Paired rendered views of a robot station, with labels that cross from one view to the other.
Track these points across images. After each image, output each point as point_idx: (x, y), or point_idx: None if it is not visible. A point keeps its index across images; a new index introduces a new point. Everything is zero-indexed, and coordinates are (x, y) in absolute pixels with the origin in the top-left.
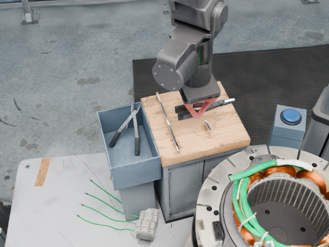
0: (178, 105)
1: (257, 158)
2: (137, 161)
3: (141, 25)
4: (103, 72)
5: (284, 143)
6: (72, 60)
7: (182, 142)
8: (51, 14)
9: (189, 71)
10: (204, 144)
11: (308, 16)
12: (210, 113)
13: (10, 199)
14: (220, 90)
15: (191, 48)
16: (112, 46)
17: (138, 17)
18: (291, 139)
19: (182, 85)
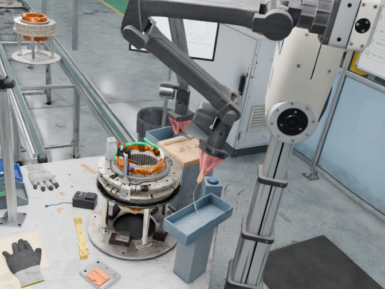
0: (192, 143)
1: (167, 156)
2: (153, 136)
3: (361, 231)
4: (298, 222)
5: (202, 191)
6: (294, 204)
7: (170, 145)
8: (323, 183)
9: (164, 92)
10: (172, 151)
11: None
12: (192, 151)
13: None
14: (176, 117)
15: (172, 86)
16: (325, 221)
17: (367, 227)
18: (203, 190)
19: (159, 94)
